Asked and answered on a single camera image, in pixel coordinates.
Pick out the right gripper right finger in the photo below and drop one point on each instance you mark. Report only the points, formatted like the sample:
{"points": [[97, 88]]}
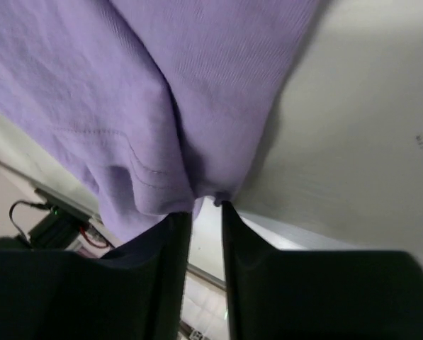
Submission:
{"points": [[285, 294]]}

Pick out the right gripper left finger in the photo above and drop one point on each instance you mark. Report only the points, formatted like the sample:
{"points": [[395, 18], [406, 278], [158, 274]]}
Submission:
{"points": [[132, 292]]}

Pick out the purple t shirt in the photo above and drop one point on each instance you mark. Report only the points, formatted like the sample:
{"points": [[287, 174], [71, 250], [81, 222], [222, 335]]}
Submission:
{"points": [[152, 105]]}

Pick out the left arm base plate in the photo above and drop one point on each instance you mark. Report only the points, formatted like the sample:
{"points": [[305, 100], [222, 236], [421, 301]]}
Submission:
{"points": [[61, 227]]}

